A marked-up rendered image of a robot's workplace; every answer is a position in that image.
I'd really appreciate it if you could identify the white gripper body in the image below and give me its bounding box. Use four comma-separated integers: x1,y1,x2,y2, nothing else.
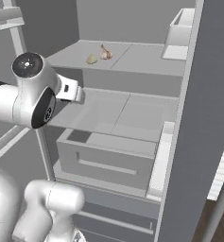
72,85,87,105

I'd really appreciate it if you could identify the pale yellow garlic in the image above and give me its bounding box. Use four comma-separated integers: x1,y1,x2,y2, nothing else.
86,54,99,66

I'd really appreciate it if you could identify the pink chicken drumstick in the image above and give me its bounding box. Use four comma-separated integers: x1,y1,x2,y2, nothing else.
99,43,114,61

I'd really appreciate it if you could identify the glass fridge shelf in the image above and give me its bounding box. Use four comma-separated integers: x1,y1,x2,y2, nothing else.
45,86,181,144
45,39,187,78

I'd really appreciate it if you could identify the grey fridge crisper drawer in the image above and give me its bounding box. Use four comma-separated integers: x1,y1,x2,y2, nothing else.
55,127,159,191

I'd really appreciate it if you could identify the long white door bin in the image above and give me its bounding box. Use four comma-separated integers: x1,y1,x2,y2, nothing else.
145,120,176,203

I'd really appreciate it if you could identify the small white door bin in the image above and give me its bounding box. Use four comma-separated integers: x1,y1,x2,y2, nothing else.
161,8,197,61

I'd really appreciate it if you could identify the grey freezer drawer front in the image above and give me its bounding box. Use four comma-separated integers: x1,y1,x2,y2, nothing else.
70,184,162,242

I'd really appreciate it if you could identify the white slatted panel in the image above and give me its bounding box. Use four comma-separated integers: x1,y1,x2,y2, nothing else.
206,134,224,203

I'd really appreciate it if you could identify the grey slanted pole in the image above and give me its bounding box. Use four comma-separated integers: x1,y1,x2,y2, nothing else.
200,164,224,242

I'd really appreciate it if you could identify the grey crisper drawer handle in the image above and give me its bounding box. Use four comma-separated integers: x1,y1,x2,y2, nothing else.
75,151,139,177

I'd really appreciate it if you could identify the grey freezer drawer handle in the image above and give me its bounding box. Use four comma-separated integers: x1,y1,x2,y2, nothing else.
77,210,156,236

